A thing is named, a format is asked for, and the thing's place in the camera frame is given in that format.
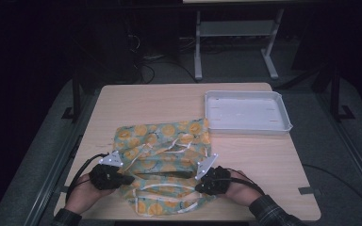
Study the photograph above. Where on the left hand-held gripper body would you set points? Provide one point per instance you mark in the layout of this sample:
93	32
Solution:
106	177

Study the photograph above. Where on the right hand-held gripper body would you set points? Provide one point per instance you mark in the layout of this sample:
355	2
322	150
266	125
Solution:
217	180

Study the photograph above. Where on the orange print cloth bag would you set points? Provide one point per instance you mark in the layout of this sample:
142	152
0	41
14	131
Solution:
166	141

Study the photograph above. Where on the white plastic tray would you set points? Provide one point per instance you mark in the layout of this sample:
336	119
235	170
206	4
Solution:
245	113

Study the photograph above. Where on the person's right hand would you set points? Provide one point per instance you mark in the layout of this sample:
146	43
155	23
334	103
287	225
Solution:
242	190

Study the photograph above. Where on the person's left hand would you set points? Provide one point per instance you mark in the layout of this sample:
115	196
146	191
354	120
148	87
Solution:
85	196

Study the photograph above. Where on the grey tape strip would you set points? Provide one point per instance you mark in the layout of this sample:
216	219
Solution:
63	189
306	190

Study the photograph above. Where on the black metal stand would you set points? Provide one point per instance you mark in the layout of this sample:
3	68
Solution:
76	100
335	94

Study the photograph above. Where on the white metal desk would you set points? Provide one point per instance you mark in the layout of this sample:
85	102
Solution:
235	28

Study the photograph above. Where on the aluminium rail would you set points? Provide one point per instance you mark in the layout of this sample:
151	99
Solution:
352	150
53	175

